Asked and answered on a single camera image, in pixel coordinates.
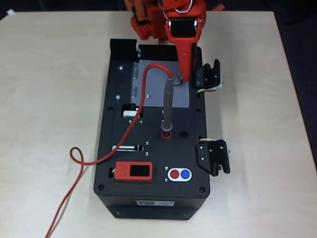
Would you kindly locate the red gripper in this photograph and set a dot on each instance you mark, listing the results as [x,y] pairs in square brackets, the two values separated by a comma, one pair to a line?
[183,29]

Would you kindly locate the grey hinged door panel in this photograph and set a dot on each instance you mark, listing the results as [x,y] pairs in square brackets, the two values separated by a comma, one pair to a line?
[158,96]

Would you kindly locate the grey test probe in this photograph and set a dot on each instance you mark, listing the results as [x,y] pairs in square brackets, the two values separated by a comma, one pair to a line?
[168,106]

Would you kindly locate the orange printed part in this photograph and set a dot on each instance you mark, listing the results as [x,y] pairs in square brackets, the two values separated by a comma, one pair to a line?
[218,7]

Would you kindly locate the black banana socket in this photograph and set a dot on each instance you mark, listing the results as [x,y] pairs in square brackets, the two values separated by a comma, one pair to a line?
[184,134]

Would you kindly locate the white slider knob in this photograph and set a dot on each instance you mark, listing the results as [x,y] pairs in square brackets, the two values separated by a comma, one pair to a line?
[128,114]

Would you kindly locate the red banana socket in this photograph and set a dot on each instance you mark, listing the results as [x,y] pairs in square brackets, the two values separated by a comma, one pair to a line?
[166,135]

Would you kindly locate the black task board box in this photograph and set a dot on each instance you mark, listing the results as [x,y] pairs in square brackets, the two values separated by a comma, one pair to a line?
[173,153]

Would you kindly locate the blue push button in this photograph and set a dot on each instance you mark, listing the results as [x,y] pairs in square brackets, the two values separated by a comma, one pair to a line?
[185,174]

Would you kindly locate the red push button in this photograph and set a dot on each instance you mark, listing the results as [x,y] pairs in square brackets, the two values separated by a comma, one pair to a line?
[175,173]

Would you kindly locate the red and blue buttons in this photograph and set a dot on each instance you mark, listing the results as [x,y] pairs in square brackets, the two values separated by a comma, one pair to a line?
[169,174]

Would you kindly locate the red display module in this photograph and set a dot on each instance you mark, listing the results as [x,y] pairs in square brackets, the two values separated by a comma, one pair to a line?
[123,171]

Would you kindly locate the white printed label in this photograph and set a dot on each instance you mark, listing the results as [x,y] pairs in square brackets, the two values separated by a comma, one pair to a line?
[156,203]

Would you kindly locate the small white connector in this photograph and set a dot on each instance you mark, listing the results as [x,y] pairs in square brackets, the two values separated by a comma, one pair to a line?
[10,12]

